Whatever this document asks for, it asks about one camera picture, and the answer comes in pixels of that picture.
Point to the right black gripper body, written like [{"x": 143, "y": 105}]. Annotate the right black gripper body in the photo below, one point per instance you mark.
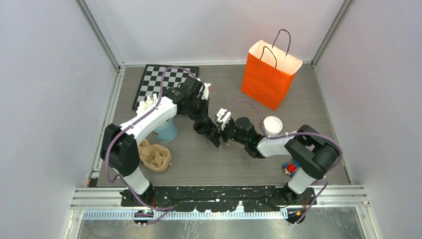
[{"x": 232, "y": 128}]

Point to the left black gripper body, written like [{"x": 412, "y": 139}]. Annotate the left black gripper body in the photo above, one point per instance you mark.
[{"x": 198, "y": 105}]

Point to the black paper cup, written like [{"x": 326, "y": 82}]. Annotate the black paper cup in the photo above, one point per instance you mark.
[{"x": 205, "y": 131}]

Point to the white cup lid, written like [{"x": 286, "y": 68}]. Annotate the white cup lid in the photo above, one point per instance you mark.
[{"x": 272, "y": 125}]

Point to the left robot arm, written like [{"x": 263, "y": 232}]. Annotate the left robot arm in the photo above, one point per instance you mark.
[{"x": 119, "y": 149}]

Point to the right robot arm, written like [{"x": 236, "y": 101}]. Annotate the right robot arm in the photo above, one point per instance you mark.
[{"x": 316, "y": 154}]

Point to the light blue cup holder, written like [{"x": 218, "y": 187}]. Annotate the light blue cup holder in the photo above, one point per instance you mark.
[{"x": 167, "y": 131}]

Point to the black white chessboard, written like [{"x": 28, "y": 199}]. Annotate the black white chessboard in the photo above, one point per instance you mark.
[{"x": 151, "y": 78}]

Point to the red blue toy blocks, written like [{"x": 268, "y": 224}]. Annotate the red blue toy blocks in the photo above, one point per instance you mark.
[{"x": 291, "y": 168}]

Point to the tan cardboard cup carrier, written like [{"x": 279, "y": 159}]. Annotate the tan cardboard cup carrier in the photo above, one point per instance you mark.
[{"x": 154, "y": 156}]

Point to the orange paper bag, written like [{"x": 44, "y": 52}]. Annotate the orange paper bag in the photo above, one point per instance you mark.
[{"x": 269, "y": 72}]

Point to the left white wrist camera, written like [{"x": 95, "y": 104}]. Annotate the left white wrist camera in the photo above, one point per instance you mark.
[{"x": 206, "y": 91}]

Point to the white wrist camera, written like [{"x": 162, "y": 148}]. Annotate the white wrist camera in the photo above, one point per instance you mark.
[
  {"x": 223, "y": 116},
  {"x": 206, "y": 91}
]

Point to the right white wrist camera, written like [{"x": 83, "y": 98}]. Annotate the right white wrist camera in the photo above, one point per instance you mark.
[{"x": 223, "y": 116}]

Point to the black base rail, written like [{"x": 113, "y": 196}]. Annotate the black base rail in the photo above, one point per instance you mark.
[{"x": 218, "y": 199}]

